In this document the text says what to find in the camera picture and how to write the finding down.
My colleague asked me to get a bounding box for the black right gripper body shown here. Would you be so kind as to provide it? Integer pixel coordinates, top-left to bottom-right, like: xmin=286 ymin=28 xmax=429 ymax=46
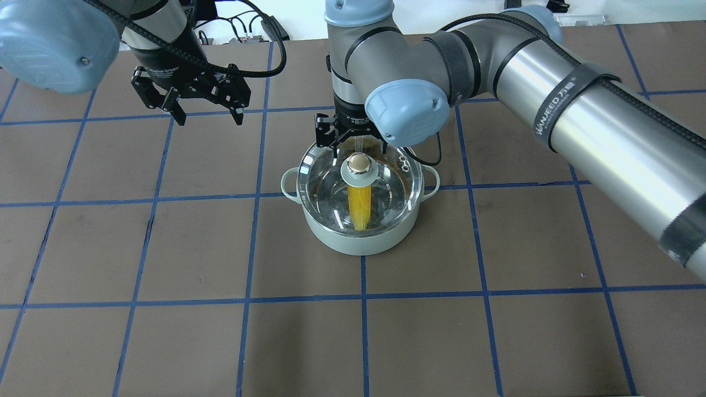
xmin=314 ymin=99 xmax=383 ymax=150

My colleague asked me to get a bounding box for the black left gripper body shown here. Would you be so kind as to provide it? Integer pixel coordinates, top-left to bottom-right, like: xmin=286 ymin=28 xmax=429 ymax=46
xmin=131 ymin=48 xmax=252 ymax=108

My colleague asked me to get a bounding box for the glass pot lid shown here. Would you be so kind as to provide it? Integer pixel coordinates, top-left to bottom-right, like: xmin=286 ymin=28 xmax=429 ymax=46
xmin=295 ymin=137 xmax=424 ymax=237

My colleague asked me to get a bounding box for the yellow corn cob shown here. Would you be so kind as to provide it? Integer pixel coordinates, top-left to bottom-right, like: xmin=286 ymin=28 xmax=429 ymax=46
xmin=346 ymin=184 xmax=372 ymax=231

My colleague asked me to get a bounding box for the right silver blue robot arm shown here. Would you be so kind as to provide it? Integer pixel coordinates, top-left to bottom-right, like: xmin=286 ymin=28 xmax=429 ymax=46
xmin=325 ymin=1 xmax=705 ymax=279

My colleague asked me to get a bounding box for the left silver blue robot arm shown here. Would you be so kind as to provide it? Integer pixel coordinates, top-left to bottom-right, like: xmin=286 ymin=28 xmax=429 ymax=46
xmin=1 ymin=1 xmax=250 ymax=125

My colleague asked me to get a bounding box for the pale green electric pot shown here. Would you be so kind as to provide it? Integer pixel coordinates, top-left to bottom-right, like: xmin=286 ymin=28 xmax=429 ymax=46
xmin=280 ymin=136 xmax=440 ymax=256

